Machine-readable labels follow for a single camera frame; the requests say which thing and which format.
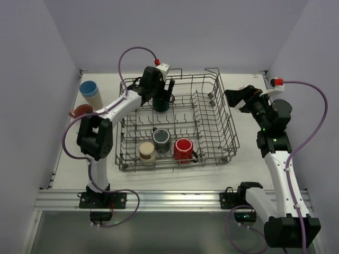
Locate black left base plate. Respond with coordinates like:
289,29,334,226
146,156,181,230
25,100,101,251
77,192,127,209

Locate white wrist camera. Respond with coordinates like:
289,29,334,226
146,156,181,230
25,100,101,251
260,77,284,97
156,63,171,81

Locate right black controller box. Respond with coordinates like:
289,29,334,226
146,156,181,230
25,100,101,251
234,210,257,226

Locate red mug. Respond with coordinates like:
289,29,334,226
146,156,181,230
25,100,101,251
174,138,198,165

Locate cream and brown mug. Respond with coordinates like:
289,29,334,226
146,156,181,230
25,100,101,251
139,142,156,166

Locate blue plastic tumbler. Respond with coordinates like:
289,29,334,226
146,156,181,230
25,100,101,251
79,80,99,98

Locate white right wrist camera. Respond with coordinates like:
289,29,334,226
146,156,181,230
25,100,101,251
260,77,284,97

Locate dark grey mug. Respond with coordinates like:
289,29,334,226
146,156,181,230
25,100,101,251
152,128,172,154

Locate left black controller box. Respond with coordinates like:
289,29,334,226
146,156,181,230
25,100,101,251
90,212,112,225

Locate pink ghost pattern mug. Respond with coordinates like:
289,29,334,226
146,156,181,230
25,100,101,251
68,104,93,119

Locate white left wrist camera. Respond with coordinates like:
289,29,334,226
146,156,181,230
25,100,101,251
156,63,171,81

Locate dark green mug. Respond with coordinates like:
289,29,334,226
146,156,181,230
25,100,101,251
153,95,175,112

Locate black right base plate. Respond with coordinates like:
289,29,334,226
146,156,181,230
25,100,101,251
219,186,248,210

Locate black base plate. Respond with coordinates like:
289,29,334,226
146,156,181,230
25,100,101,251
219,186,248,210
77,192,127,209

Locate grey wire dish rack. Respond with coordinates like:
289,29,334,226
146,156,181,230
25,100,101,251
115,68,240,171

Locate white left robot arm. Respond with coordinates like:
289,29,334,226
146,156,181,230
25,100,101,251
76,63,174,194

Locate black controller box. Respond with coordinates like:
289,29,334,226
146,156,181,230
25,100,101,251
234,210,257,226
90,212,112,225

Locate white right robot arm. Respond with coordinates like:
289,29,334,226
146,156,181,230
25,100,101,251
225,85,321,251

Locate aluminium mounting rail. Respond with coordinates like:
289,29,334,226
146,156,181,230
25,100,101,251
34,189,313,212

